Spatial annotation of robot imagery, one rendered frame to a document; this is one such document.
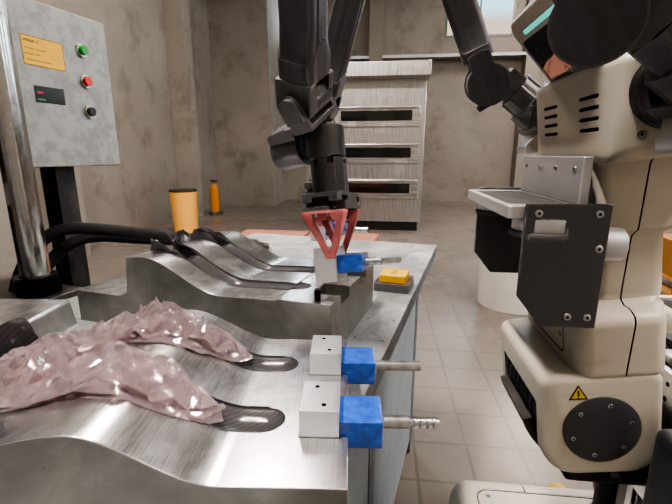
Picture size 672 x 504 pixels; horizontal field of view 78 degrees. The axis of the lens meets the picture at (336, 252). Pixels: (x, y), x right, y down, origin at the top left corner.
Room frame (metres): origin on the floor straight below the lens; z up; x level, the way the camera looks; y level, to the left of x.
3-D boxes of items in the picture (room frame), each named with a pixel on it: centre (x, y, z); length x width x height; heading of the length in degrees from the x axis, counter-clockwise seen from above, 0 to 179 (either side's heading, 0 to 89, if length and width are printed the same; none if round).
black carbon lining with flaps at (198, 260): (0.75, 0.19, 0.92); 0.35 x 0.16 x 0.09; 71
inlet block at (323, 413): (0.35, -0.03, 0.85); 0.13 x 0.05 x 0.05; 88
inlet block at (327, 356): (0.45, -0.04, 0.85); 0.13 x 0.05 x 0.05; 88
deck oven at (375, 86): (6.47, -0.45, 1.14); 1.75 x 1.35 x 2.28; 82
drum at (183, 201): (5.91, 2.18, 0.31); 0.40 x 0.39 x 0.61; 175
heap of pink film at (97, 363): (0.41, 0.23, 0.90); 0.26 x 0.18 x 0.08; 88
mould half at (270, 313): (0.77, 0.20, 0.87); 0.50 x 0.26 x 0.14; 71
